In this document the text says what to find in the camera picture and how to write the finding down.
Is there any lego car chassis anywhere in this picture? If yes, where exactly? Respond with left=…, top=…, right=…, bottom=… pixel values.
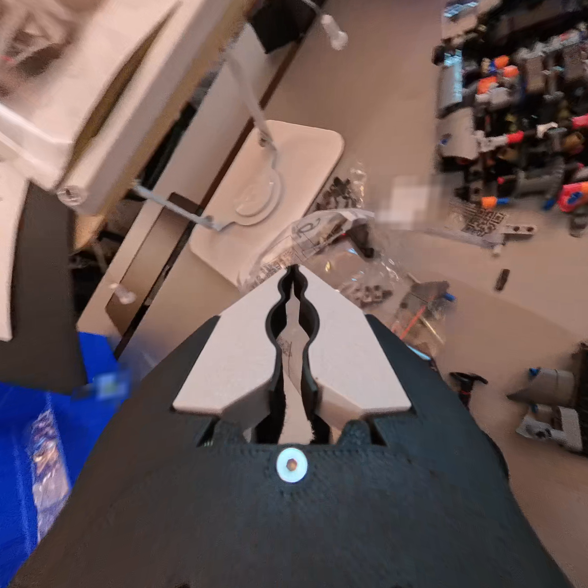
left=432, top=0, right=588, bottom=239

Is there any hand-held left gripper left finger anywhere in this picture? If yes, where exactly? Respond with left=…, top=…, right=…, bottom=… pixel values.
left=172, top=266, right=295, bottom=438

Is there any clear plastic bag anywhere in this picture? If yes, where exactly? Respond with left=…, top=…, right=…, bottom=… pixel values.
left=28, top=404, right=72, bottom=538

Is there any plastic bag of lego parts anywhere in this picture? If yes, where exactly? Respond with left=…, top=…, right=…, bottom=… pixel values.
left=236, top=165, right=506, bottom=350

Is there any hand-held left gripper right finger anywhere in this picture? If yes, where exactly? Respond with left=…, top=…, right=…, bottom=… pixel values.
left=293, top=266, right=413, bottom=436

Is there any black lego axle red ring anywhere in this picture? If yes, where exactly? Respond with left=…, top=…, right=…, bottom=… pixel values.
left=449, top=371, right=488, bottom=408

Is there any grey lego assembly black plate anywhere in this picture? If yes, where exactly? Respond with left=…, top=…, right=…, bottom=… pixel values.
left=505, top=342, right=588, bottom=454

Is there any white book stand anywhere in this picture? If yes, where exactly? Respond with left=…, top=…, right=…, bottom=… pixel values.
left=0, top=0, right=350, bottom=278

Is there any grey lego panel orange stripe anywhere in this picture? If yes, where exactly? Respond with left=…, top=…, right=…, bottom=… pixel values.
left=393, top=280, right=456, bottom=345

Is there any blue plastic bin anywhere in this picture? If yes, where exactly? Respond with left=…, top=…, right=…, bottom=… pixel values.
left=0, top=331, right=134, bottom=584

